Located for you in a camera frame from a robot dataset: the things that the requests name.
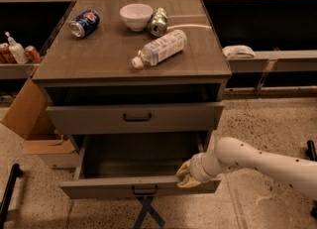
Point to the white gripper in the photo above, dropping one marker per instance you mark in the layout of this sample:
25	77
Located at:
197	169

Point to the grey drawer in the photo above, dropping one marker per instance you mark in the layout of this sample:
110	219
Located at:
142	118
134	165

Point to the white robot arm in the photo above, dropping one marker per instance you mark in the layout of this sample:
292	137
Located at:
231	154

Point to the grey drawer cabinet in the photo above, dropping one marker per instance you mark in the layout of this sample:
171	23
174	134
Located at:
98	71

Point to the grey top drawer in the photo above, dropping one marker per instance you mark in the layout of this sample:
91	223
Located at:
142	118

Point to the black right base bar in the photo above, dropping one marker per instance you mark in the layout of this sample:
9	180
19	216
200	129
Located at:
311	153

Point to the black base bar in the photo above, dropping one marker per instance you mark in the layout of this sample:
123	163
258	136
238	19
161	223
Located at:
4	205
311	153

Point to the clear plastic water bottle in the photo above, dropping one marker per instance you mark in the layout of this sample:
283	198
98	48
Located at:
160	49

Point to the white folded cloth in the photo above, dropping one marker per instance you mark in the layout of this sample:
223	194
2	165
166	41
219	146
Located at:
238	51

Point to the green soda can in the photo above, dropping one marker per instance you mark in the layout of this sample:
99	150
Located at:
158	23

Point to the white ceramic bowl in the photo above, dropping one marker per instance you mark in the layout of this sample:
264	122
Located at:
136	16

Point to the brown cardboard box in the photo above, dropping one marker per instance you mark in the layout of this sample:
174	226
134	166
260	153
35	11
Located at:
27	117

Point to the black left base bar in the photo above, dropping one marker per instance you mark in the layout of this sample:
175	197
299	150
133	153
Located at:
4	205

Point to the blue pepsi can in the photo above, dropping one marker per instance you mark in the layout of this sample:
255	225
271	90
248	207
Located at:
84	24

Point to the red soda can right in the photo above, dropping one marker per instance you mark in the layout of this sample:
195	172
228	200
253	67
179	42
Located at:
33	54

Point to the red soda can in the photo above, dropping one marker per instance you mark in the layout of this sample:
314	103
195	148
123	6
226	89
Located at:
5	54
33	54

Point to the red soda can left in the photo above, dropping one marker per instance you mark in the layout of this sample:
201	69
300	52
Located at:
5	54

